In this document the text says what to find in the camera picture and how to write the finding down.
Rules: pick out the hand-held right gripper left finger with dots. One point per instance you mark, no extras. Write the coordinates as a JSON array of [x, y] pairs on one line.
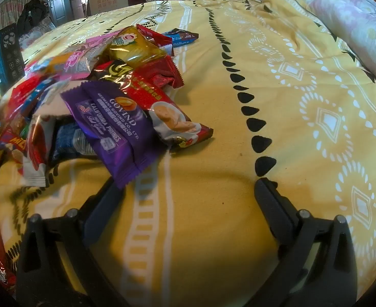
[[101, 211]]

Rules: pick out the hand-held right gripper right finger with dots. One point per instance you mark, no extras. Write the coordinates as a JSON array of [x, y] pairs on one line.
[[272, 211]]

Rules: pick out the pile of snack packets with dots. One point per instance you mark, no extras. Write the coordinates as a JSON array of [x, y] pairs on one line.
[[117, 121]]

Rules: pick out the yellow patterned bedsheet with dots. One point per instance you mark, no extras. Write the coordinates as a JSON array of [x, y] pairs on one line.
[[239, 230]]

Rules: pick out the black shaver box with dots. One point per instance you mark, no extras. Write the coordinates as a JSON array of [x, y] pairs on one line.
[[4, 57]]

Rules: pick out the black jacket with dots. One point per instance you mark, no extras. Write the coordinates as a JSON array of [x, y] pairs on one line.
[[31, 16]]

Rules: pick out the pink floral quilt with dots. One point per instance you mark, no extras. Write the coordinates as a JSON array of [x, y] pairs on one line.
[[344, 16]]

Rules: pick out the plain cardboard box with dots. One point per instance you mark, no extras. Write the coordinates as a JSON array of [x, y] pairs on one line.
[[108, 1]]

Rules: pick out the grey door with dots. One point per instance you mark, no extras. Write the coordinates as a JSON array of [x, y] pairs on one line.
[[56, 0]]

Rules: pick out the pink floral arched cover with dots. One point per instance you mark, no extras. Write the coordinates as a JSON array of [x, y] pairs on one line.
[[5, 9]]

